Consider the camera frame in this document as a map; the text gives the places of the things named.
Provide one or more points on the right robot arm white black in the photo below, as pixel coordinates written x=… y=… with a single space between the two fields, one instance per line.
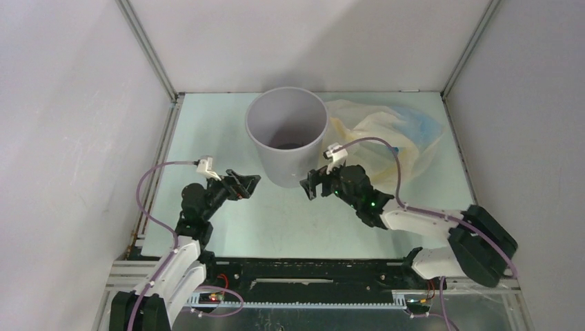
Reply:
x=475 y=245

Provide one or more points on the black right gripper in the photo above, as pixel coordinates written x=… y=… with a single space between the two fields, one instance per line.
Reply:
x=323 y=181

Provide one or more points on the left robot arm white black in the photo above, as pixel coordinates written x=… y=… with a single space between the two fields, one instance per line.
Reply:
x=156 y=301

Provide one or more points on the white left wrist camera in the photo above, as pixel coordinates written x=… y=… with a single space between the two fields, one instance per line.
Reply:
x=204 y=168

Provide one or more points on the blue plastic trash bag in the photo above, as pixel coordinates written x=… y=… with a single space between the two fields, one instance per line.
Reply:
x=420 y=128

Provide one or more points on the aluminium frame rail front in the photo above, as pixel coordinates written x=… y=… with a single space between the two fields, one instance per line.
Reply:
x=459 y=303

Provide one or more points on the grey plastic trash bin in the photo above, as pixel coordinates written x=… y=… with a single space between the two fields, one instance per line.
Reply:
x=287 y=126

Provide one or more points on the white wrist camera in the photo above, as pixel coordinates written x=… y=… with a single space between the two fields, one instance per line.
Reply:
x=336 y=155
x=204 y=168

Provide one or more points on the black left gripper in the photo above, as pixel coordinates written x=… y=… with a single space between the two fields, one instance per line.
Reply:
x=234 y=190

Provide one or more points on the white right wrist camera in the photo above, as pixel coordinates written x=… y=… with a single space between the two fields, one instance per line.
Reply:
x=336 y=155

